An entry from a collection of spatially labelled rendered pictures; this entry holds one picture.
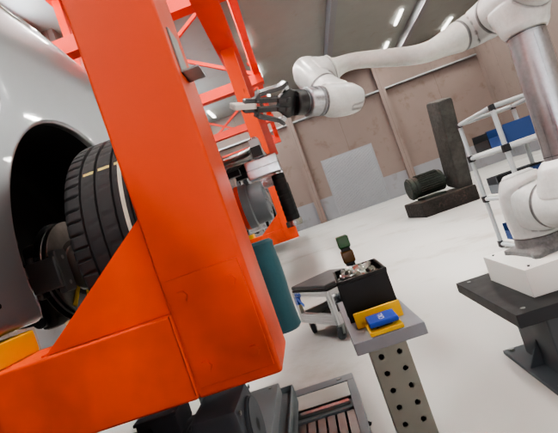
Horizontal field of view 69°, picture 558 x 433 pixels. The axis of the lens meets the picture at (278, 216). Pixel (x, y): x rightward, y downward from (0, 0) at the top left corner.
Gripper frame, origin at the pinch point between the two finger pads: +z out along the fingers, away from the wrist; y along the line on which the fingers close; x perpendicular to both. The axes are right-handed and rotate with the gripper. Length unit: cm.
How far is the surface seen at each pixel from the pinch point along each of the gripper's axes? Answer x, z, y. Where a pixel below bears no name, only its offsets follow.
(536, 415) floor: 76, -59, -75
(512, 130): -29, -182, -31
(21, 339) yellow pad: 24, 61, -40
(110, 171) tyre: 1.1, 36.6, -13.8
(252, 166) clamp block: 13.2, 3.1, -12.6
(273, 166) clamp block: 16.2, -1.7, -12.1
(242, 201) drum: 5.2, 2.2, -26.7
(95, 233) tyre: 11, 43, -25
